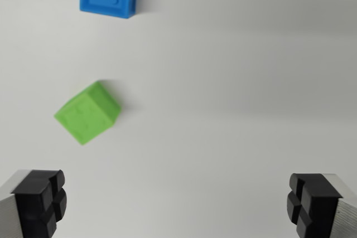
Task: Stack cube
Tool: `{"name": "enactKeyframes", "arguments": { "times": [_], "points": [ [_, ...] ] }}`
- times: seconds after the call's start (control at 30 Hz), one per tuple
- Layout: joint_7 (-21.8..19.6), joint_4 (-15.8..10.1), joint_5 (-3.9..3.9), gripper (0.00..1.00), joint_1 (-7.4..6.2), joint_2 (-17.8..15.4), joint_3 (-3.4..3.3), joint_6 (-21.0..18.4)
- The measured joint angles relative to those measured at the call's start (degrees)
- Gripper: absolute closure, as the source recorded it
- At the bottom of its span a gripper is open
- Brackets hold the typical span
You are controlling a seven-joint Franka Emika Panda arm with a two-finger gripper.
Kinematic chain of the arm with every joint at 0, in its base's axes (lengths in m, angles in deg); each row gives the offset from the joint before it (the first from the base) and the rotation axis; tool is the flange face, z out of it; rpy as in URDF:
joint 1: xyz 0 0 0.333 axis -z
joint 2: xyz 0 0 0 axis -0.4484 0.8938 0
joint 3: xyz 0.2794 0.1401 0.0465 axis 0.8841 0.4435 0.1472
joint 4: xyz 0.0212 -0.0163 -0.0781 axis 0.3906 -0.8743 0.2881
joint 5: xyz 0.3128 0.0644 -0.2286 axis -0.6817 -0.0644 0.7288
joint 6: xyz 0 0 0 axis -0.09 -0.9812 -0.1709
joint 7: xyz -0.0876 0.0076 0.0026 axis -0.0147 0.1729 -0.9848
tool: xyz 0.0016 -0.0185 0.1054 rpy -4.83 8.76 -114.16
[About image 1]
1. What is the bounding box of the green cube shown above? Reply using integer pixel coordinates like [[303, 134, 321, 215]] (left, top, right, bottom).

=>
[[54, 80, 122, 146]]

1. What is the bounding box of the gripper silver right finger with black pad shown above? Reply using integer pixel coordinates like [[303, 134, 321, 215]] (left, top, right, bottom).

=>
[[286, 172, 357, 238]]

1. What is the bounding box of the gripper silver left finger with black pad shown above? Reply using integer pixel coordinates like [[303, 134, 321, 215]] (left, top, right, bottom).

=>
[[0, 169, 67, 238]]

